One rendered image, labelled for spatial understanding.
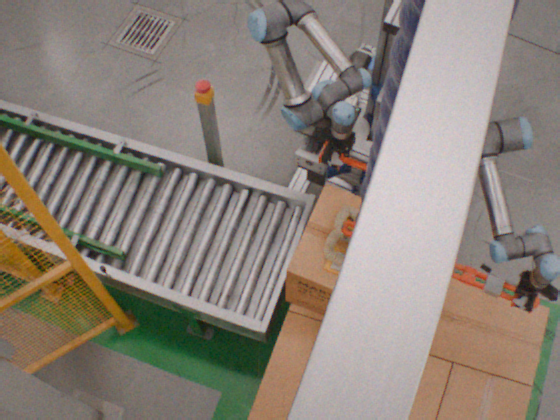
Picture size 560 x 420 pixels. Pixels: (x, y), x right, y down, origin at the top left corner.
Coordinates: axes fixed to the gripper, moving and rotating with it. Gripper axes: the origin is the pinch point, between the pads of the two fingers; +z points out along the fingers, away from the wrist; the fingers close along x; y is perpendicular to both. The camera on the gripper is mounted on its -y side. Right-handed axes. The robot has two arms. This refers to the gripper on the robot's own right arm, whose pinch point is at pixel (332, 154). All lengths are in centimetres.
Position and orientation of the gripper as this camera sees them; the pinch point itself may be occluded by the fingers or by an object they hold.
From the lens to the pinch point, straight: 277.9
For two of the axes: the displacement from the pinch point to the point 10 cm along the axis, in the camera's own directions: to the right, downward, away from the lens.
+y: 9.2, 3.6, -1.7
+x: 4.0, -8.4, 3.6
